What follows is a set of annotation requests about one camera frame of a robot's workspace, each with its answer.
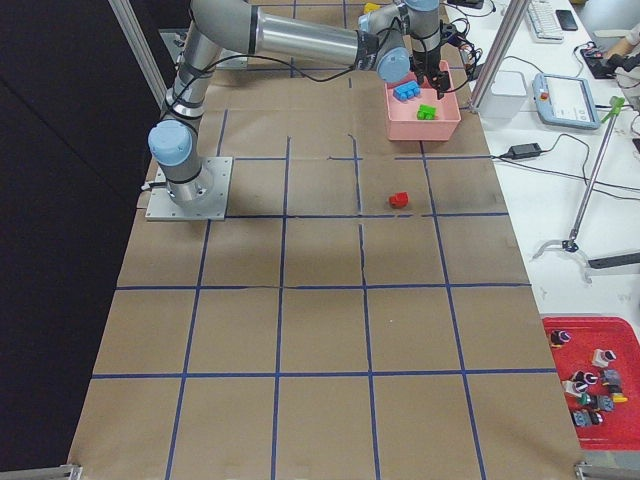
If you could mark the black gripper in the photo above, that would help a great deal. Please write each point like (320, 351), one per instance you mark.
(419, 58)

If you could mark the blue toy block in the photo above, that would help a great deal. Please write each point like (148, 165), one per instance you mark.
(406, 91)

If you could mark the green toy block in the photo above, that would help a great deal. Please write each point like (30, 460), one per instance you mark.
(426, 112)

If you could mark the yellow toy block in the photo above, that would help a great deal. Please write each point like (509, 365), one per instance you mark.
(370, 7)

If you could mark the red toy block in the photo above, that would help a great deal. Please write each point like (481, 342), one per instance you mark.
(399, 200)

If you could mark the pink plastic box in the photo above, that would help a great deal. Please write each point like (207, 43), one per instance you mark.
(401, 122)

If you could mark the white cube box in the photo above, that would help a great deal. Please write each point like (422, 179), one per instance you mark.
(506, 95)

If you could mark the black power adapter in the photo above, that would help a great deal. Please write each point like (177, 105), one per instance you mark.
(524, 151)

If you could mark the white keyboard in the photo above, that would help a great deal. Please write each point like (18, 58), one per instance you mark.
(542, 23)

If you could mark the teach pendant tablet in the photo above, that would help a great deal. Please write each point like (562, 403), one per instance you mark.
(565, 102)

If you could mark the black smartphone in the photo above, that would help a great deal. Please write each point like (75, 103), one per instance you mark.
(566, 20)

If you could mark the green plastic clamp tool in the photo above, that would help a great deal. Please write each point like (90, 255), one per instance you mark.
(616, 103)

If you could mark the reacher grabber stick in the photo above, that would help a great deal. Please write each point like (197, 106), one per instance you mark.
(569, 245)

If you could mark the red parts tray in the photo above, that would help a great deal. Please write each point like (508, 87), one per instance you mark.
(597, 361)

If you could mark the aluminium frame post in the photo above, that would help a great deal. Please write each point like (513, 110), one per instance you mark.
(504, 37)

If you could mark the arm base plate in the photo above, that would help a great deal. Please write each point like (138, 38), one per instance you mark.
(204, 198)

